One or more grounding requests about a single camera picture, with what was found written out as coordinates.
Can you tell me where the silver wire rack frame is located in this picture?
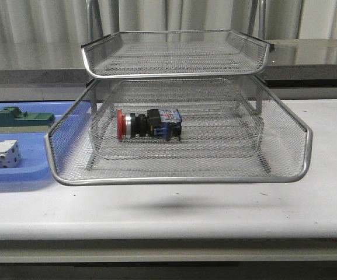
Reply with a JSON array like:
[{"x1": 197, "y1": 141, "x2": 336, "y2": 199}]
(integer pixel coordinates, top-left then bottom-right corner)
[{"x1": 85, "y1": 0, "x2": 272, "y2": 173}]

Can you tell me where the green and beige electrical module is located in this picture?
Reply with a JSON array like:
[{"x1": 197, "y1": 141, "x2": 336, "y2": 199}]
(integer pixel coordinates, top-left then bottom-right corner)
[{"x1": 0, "y1": 106, "x2": 55, "y2": 134}]

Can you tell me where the white circuit breaker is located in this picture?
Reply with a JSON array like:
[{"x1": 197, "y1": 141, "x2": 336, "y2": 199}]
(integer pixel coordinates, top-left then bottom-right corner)
[{"x1": 0, "y1": 140, "x2": 21, "y2": 169}]

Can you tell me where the silver mesh tray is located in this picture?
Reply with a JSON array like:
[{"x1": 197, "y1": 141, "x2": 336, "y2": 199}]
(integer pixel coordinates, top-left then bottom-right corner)
[
  {"x1": 81, "y1": 29, "x2": 274, "y2": 79},
  {"x1": 98, "y1": 115, "x2": 262, "y2": 160},
  {"x1": 45, "y1": 76, "x2": 312, "y2": 186}
]

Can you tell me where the grey background counter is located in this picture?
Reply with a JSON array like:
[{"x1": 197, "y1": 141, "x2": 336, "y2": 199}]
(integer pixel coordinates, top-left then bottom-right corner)
[{"x1": 0, "y1": 39, "x2": 337, "y2": 102}]

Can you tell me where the blue plastic tray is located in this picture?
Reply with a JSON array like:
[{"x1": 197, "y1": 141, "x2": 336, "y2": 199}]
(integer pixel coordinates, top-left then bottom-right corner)
[{"x1": 0, "y1": 101, "x2": 91, "y2": 182}]

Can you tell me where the red emergency push button switch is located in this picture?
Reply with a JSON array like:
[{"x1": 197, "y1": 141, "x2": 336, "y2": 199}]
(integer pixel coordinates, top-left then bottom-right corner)
[{"x1": 117, "y1": 108, "x2": 182, "y2": 141}]

